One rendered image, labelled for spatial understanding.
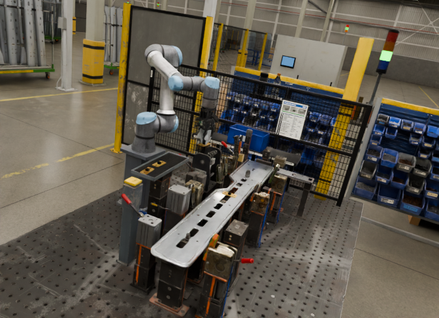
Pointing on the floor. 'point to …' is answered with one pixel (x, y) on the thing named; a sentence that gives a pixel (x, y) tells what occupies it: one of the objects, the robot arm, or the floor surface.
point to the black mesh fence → (272, 128)
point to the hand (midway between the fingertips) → (204, 141)
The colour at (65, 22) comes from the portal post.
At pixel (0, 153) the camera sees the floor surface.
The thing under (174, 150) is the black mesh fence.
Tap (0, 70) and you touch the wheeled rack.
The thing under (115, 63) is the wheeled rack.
